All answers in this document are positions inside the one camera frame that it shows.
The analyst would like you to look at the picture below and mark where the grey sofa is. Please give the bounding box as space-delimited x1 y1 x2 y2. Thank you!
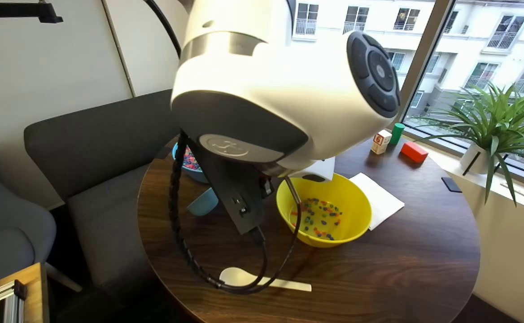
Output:
23 87 183 288

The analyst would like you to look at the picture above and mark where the large colourful bead pile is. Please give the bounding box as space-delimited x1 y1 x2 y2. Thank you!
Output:
181 148 203 173

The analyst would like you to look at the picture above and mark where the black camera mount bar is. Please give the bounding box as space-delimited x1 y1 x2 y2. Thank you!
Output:
0 0 65 25

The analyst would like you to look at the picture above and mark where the wooden and aluminium rack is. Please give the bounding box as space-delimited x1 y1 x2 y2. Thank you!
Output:
0 260 52 323

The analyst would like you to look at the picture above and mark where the green potted plant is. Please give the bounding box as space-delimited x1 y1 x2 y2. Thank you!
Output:
429 82 524 204

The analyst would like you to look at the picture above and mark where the white plastic spoon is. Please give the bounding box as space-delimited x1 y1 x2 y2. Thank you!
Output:
217 265 314 294

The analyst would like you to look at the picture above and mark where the grey round chair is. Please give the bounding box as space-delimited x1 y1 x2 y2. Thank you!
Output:
0 157 57 283

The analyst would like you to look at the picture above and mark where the window frame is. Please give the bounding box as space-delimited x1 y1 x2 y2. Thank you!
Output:
393 0 524 188

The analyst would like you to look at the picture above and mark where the black phone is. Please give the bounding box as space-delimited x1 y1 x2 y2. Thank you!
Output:
442 175 463 193

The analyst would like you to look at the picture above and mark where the small colourful bead heap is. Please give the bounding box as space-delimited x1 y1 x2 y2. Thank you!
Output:
294 197 345 242

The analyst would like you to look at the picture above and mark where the yellow plastic bowl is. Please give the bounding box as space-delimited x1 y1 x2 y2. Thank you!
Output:
275 170 373 249

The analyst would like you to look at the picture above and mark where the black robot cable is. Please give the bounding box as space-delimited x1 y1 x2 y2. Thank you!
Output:
142 0 305 295

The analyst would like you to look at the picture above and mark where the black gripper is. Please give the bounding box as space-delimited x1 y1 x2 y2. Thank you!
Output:
187 132 276 236

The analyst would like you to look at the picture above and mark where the green block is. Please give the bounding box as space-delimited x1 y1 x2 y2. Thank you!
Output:
389 121 407 147

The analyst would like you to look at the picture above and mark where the white paper napkin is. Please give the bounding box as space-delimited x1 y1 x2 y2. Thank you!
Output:
348 170 407 231

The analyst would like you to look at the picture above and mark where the small white printed block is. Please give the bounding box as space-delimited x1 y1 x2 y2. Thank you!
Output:
370 129 393 156

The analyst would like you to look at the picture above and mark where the white plant pot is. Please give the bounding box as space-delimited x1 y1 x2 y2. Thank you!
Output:
458 141 497 177

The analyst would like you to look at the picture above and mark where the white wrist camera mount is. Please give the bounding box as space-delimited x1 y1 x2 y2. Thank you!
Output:
300 156 337 182

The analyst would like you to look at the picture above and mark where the red orange block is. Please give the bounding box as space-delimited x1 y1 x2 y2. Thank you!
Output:
398 139 431 166

